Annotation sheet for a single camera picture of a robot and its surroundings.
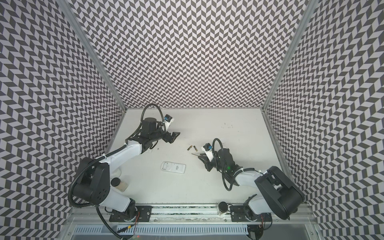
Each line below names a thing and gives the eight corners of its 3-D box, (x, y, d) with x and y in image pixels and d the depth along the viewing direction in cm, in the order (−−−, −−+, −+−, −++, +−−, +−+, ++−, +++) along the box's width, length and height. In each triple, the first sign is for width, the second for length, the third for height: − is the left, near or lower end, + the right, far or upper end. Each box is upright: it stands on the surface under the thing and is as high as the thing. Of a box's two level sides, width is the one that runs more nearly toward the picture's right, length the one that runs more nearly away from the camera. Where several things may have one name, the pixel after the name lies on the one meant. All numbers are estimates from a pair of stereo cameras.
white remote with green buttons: (159, 170, 90) (159, 168, 88) (162, 162, 93) (161, 160, 91) (185, 174, 88) (185, 172, 86) (187, 166, 91) (186, 164, 89)
